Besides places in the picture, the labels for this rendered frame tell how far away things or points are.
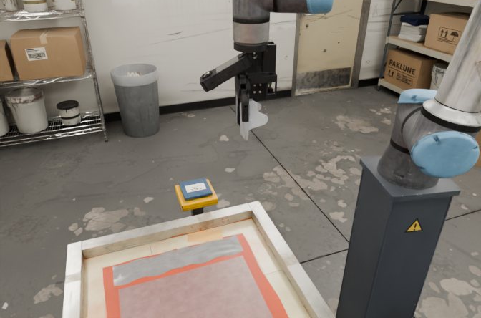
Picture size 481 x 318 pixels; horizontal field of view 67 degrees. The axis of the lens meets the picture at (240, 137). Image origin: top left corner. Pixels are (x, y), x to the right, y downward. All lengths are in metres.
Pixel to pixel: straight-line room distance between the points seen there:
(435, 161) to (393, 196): 0.18
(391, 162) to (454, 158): 0.21
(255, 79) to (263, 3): 0.15
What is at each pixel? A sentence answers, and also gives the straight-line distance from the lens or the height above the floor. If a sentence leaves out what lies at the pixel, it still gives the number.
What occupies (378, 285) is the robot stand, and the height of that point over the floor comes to 0.88.
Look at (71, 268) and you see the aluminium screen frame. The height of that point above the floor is 0.99.
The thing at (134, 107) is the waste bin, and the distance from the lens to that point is 3.73.
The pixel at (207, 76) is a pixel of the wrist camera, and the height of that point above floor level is 1.50.
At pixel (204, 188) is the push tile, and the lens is 1.33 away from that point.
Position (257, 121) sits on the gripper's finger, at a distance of 0.80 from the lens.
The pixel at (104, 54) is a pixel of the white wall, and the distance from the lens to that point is 4.09.
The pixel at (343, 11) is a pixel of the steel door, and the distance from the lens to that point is 4.99.
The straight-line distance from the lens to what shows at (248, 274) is 1.05.
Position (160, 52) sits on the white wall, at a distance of 4.14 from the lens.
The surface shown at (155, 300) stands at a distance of 1.02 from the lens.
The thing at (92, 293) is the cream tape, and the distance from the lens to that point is 1.08.
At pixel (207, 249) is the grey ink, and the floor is 0.96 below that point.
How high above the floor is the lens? 1.74
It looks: 28 degrees down
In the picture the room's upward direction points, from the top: straight up
